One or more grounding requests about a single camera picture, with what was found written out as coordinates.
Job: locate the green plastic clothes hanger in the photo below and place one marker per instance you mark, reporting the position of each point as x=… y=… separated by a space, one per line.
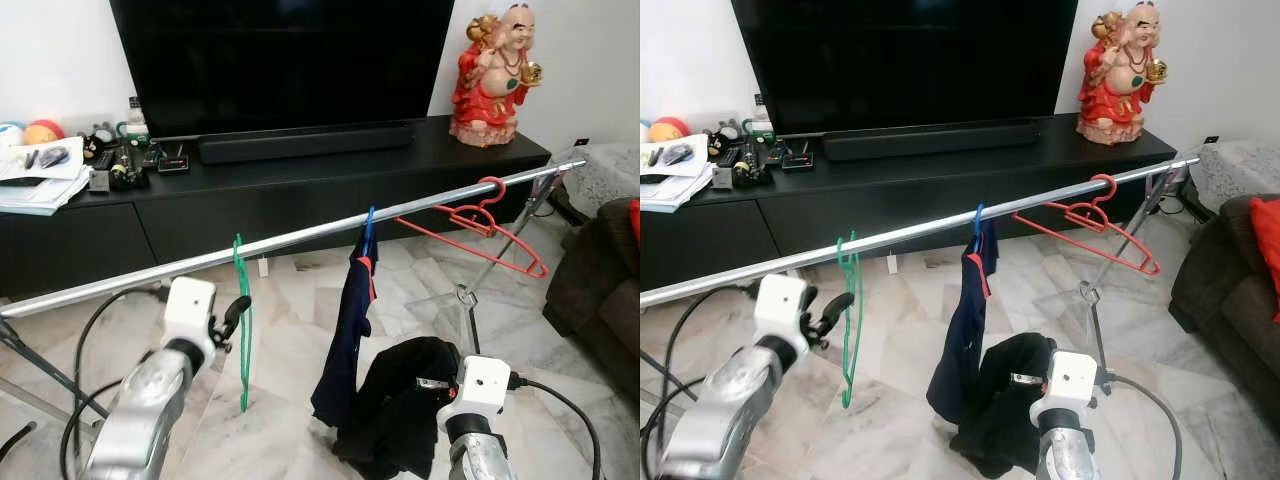
x=246 y=340
x=850 y=350

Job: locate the black polo shirt red collar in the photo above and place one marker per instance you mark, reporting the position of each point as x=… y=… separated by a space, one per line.
x=1005 y=410
x=400 y=410

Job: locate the blue plastic clothes hanger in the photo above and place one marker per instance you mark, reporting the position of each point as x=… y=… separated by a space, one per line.
x=369 y=225
x=978 y=222

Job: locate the red plastic clothes hanger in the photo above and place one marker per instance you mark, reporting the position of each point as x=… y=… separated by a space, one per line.
x=462 y=213
x=1080 y=212

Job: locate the navy polo shirt white print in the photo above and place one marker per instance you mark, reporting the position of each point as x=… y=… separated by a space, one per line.
x=960 y=350
x=345 y=350

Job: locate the silver metal clothes rack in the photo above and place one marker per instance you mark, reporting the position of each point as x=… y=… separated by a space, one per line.
x=900 y=235
x=300 y=236

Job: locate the black low tv console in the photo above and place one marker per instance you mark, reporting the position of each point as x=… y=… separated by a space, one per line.
x=300 y=200
x=930 y=200

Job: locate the small black box device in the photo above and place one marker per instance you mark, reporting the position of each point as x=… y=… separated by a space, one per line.
x=798 y=158
x=173 y=160

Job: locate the black soundbar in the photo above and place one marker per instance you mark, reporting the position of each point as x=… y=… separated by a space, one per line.
x=300 y=143
x=930 y=140

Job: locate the grey brown fabric sofa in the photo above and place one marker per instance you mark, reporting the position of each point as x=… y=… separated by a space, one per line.
x=1220 y=290
x=600 y=300

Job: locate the small white bottle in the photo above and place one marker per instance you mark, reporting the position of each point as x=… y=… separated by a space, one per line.
x=137 y=120
x=762 y=118

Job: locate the stack of white papers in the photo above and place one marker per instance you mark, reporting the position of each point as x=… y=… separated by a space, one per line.
x=40 y=185
x=670 y=185

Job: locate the orange round plush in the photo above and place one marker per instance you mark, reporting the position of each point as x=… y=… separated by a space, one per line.
x=670 y=130
x=44 y=133

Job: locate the black flat television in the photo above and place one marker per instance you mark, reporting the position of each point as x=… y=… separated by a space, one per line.
x=280 y=60
x=900 y=60

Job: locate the side table lace cloth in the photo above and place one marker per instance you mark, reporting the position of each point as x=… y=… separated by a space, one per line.
x=1235 y=170
x=605 y=170

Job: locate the red square cushion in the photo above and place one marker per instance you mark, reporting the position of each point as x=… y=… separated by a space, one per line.
x=1268 y=250

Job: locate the red laughing buddha statue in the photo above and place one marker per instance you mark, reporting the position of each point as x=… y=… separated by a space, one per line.
x=490 y=100
x=1115 y=100

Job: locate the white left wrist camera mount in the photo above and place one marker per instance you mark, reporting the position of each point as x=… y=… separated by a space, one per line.
x=780 y=305
x=188 y=310

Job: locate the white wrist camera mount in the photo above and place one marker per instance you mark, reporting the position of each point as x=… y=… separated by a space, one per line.
x=780 y=305
x=188 y=310
x=480 y=385
x=1070 y=380

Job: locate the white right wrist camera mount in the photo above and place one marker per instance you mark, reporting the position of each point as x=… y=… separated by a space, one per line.
x=480 y=385
x=1070 y=380

